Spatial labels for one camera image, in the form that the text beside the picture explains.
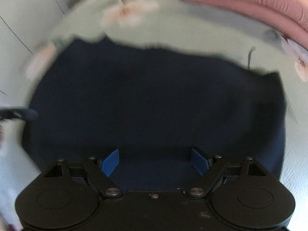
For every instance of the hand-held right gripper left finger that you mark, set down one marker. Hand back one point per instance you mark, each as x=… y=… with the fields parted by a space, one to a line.
x=110 y=163

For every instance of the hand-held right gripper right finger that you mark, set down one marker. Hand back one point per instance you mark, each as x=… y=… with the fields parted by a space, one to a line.
x=199 y=161

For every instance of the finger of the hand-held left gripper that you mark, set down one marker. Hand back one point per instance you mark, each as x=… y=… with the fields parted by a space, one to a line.
x=26 y=113

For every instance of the navy striped hoodie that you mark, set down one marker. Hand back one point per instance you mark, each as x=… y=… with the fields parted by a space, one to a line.
x=149 y=105

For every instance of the white wardrobe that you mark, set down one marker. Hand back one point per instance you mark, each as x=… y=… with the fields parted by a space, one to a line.
x=21 y=16

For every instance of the floral bedspread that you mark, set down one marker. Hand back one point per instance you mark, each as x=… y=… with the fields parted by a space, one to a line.
x=187 y=26

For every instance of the pink pillow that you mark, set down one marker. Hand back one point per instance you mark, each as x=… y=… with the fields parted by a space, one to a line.
x=252 y=2

